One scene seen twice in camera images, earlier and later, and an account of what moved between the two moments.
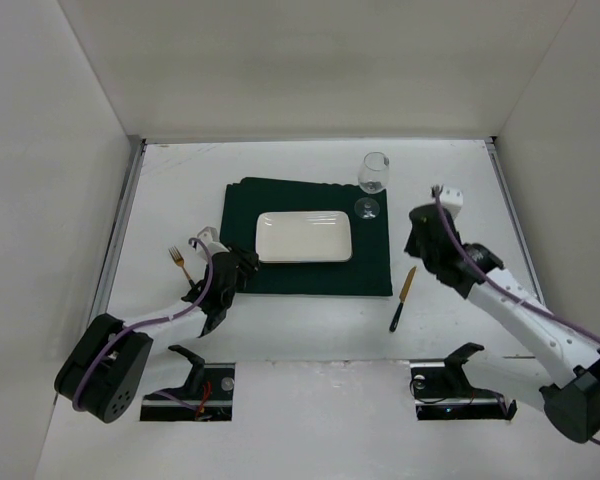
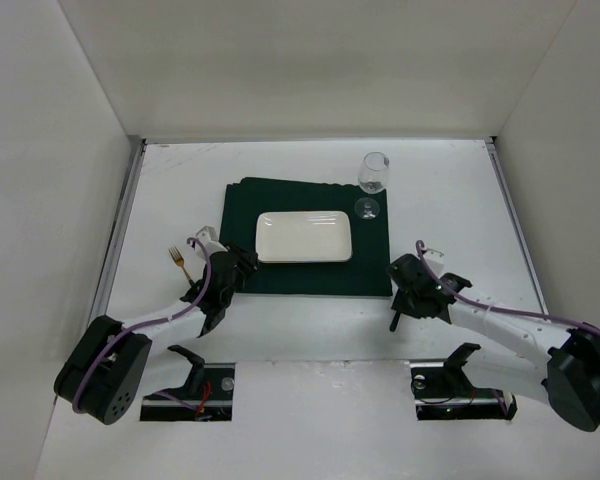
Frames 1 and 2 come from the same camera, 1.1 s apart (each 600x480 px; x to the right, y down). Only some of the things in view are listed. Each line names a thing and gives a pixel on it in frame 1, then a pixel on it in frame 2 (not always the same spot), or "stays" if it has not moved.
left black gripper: (237, 265) stays
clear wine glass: (373, 173) stays
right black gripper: (425, 240) -> (407, 298)
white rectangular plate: (304, 236) stays
